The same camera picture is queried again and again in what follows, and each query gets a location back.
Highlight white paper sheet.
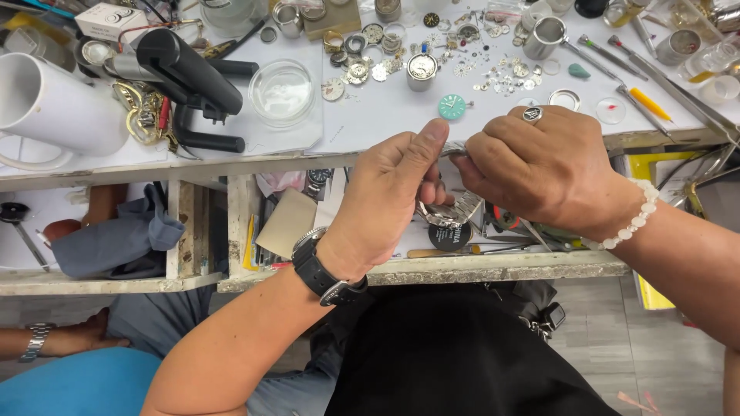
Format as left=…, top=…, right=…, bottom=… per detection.
left=306, top=0, right=706, bottom=155

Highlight steel screwdriver red band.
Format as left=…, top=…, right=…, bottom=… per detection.
left=607, top=35, right=740, bottom=139

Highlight large white mug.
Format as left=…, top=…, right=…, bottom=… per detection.
left=0, top=53, right=131, bottom=172

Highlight black knob tool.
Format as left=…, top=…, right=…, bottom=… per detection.
left=0, top=202, right=52, bottom=272

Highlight black round lid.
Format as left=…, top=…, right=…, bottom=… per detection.
left=428, top=222, right=473, bottom=253

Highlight beige pad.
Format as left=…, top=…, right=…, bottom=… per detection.
left=256, top=188, right=319, bottom=261

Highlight wooden block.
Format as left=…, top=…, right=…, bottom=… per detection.
left=302, top=0, right=363, bottom=41

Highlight person's left hand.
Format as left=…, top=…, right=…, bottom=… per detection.
left=315, top=118, right=456, bottom=282

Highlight heap of small watch parts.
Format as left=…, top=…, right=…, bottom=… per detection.
left=321, top=6, right=547, bottom=104

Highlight small glass bottle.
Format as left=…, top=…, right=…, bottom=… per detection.
left=679, top=39, right=740, bottom=84

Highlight silver bezel ring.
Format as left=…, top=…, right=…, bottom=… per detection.
left=548, top=88, right=582, bottom=112

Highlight steel screwdriver green band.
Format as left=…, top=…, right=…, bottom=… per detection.
left=577, top=34, right=649, bottom=82

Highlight black pouch with clip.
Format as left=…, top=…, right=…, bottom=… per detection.
left=486, top=280, right=566, bottom=343

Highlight black strap wristwatch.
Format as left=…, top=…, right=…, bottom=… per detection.
left=291, top=226, right=369, bottom=307

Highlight person's grey jeans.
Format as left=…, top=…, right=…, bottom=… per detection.
left=107, top=283, right=371, bottom=416

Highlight white plastic cap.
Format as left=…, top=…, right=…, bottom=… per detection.
left=700, top=75, right=740, bottom=105

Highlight long thin steel tool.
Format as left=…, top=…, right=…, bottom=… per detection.
left=563, top=39, right=674, bottom=139

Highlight clear round watch crystal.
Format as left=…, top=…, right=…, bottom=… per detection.
left=595, top=97, right=627, bottom=126

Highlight teal watch dial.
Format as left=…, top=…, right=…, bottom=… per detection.
left=437, top=94, right=475, bottom=121

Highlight clear glass petri dish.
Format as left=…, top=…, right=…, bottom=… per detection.
left=249, top=59, right=318, bottom=128

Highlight silver metal wristwatch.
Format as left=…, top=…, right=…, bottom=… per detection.
left=415, top=141, right=486, bottom=229

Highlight small steel pot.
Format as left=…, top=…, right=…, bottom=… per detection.
left=655, top=29, right=702, bottom=67

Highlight person's black shirt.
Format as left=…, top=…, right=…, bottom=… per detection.
left=324, top=283, right=622, bottom=416

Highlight yellow handled tool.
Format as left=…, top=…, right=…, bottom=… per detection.
left=629, top=87, right=673, bottom=122

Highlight small white box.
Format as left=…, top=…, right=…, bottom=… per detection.
left=75, top=3, right=150, bottom=42

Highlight person's right hand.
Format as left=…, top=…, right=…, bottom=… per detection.
left=450, top=106, right=644, bottom=239

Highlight steel holder with watch movement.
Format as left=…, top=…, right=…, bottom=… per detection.
left=406, top=53, right=438, bottom=92

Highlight black handled press tool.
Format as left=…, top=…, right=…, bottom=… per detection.
left=104, top=29, right=261, bottom=154

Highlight wooden handled tool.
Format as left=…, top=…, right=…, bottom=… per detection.
left=406, top=245, right=482, bottom=259

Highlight white bead bracelet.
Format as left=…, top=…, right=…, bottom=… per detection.
left=581, top=178, right=660, bottom=252

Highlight steel cup with handle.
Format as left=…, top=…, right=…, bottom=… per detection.
left=523, top=16, right=570, bottom=61

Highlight clear glass jar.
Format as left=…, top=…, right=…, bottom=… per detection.
left=199, top=0, right=269, bottom=38

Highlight open drawer with tools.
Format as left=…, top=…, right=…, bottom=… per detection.
left=219, top=151, right=631, bottom=294

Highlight gold watch bracelet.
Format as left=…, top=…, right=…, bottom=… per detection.
left=113, top=81, right=179, bottom=152

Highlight grey cloth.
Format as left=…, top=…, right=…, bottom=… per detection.
left=51, top=185, right=187, bottom=279

